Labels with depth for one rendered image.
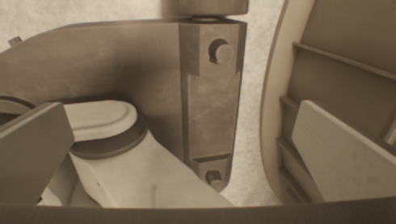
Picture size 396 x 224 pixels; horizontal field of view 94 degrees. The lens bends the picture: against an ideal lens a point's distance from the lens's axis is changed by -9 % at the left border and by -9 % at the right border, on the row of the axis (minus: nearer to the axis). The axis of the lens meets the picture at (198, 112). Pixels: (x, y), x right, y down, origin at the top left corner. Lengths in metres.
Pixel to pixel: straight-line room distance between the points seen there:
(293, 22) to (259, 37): 0.12
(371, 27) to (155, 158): 0.55
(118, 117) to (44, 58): 0.22
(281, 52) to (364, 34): 0.24
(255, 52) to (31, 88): 0.62
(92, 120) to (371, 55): 0.59
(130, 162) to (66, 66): 0.26
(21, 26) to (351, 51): 0.84
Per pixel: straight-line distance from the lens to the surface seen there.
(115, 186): 0.30
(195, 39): 0.42
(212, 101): 0.49
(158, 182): 0.29
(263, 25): 0.71
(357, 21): 0.64
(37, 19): 0.68
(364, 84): 0.60
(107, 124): 0.35
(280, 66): 0.75
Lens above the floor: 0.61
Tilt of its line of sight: 59 degrees down
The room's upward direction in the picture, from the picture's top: 155 degrees clockwise
